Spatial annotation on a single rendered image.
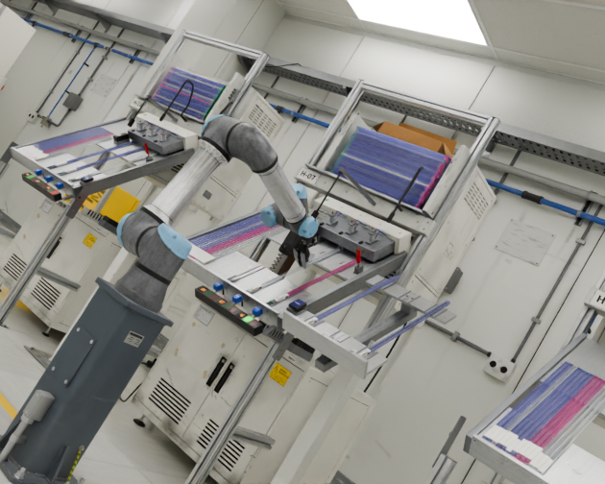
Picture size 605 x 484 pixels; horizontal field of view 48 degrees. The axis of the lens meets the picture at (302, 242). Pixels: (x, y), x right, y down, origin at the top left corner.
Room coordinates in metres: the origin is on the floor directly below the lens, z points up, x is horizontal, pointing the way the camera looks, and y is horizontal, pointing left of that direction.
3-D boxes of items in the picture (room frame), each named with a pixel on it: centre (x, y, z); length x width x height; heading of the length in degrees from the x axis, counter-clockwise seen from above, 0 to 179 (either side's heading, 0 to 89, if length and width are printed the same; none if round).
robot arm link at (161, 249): (2.01, 0.33, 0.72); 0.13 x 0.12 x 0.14; 50
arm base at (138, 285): (2.01, 0.32, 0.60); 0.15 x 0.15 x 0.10
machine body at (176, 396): (3.08, -0.20, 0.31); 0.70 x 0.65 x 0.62; 52
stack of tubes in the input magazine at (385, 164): (2.95, -0.17, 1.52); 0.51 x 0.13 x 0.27; 52
